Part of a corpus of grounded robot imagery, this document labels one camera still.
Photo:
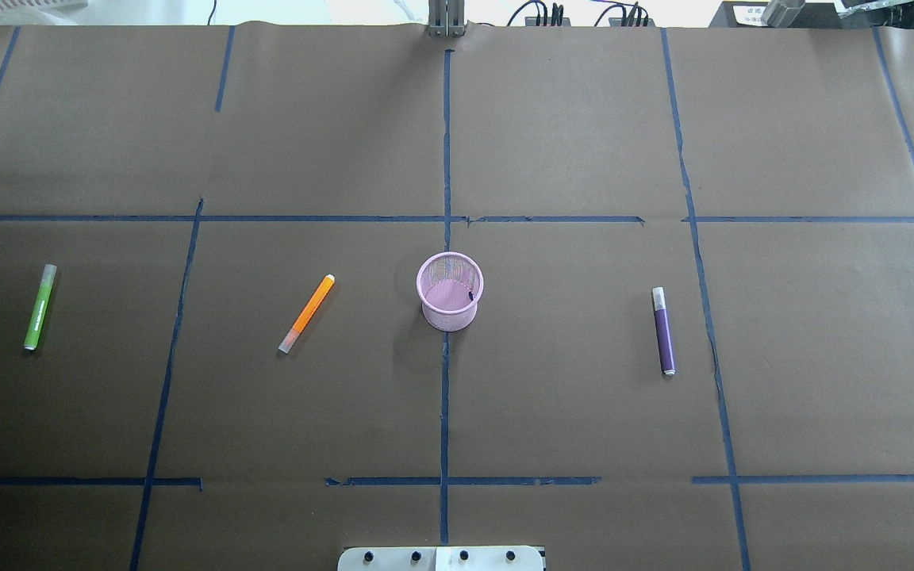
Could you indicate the orange highlighter pen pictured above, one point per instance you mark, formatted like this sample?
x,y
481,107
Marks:
x,y
307,313

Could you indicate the purple highlighter pen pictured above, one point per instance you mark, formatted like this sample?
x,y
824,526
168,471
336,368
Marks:
x,y
665,343

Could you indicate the green highlighter pen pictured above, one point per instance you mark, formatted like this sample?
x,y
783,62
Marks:
x,y
40,310

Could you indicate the pink mesh pen holder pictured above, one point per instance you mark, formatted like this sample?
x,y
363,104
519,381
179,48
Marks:
x,y
449,286

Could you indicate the black power strip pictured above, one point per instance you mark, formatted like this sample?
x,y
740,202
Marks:
x,y
633,15
550,15

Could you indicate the black box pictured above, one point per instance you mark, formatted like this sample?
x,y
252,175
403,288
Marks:
x,y
756,14

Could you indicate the silver metal cup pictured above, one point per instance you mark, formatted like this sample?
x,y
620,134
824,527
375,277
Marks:
x,y
781,14

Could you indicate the white plastic basket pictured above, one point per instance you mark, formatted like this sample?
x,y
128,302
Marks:
x,y
38,12

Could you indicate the aluminium frame post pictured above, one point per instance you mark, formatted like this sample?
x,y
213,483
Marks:
x,y
446,18

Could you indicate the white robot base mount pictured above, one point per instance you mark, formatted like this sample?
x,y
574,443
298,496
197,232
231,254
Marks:
x,y
514,557

